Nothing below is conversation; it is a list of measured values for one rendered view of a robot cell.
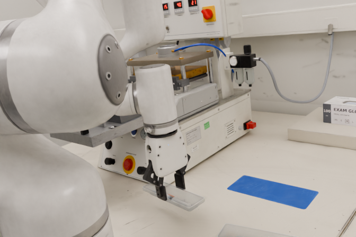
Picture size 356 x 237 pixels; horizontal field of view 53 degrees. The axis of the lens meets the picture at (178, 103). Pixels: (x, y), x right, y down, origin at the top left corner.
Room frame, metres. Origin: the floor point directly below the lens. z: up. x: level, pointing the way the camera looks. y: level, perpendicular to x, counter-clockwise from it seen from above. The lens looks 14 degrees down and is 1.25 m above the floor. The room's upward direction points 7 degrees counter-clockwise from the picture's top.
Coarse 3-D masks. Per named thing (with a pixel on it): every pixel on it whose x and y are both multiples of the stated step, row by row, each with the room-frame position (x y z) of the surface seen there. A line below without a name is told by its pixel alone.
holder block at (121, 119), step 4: (112, 116) 1.00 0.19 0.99; (116, 116) 0.99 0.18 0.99; (120, 116) 0.98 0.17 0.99; (124, 116) 0.99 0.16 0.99; (128, 116) 1.00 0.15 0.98; (132, 116) 1.01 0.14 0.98; (136, 116) 1.02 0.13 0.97; (108, 120) 1.01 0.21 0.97; (112, 120) 1.00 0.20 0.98; (116, 120) 0.99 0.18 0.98; (120, 120) 0.98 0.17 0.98; (124, 120) 0.98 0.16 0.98; (128, 120) 0.99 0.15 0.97
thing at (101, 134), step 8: (136, 120) 1.00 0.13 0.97; (96, 128) 0.96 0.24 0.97; (104, 128) 0.95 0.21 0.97; (112, 128) 0.94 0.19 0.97; (120, 128) 0.96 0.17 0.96; (128, 128) 0.98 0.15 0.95; (136, 128) 1.00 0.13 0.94; (56, 136) 1.01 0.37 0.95; (64, 136) 0.98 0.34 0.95; (72, 136) 0.95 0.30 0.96; (80, 136) 0.92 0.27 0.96; (88, 136) 0.89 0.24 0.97; (96, 136) 0.90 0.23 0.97; (104, 136) 0.92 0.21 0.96; (112, 136) 0.93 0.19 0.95; (88, 144) 0.90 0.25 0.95; (96, 144) 0.89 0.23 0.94
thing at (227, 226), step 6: (222, 228) 0.71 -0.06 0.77; (228, 228) 0.70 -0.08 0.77; (234, 228) 0.70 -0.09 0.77; (240, 228) 0.70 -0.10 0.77; (246, 228) 0.69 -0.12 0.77; (222, 234) 0.68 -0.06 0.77; (228, 234) 0.68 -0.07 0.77; (234, 234) 0.68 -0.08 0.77; (240, 234) 0.67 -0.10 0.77; (246, 234) 0.67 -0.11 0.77; (252, 234) 0.67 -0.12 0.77; (258, 234) 0.67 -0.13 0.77; (264, 234) 0.66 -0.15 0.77; (270, 234) 0.66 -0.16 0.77; (276, 234) 0.66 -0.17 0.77; (282, 234) 0.66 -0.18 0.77
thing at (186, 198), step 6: (144, 186) 0.88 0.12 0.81; (150, 186) 0.87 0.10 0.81; (168, 186) 0.86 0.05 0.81; (174, 186) 0.86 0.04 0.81; (168, 192) 0.83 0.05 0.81; (174, 192) 0.82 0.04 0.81; (180, 192) 0.82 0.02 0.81; (186, 192) 0.82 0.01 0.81; (168, 198) 0.80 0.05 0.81; (174, 198) 0.79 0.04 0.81; (180, 198) 0.79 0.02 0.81; (186, 198) 0.78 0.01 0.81; (192, 198) 0.78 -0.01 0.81; (198, 198) 0.78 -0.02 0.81; (186, 204) 0.76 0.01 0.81; (192, 204) 0.75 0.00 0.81
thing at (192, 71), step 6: (174, 66) 1.28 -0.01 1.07; (186, 66) 1.33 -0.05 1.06; (192, 66) 1.31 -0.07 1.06; (198, 66) 1.29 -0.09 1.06; (204, 66) 1.28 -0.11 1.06; (174, 72) 1.21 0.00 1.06; (180, 72) 1.20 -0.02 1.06; (186, 72) 1.20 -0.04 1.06; (192, 72) 1.22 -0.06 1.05; (198, 72) 1.24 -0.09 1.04; (204, 72) 1.27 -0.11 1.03; (180, 78) 1.17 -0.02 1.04; (192, 78) 1.22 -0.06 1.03; (198, 78) 1.24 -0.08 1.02
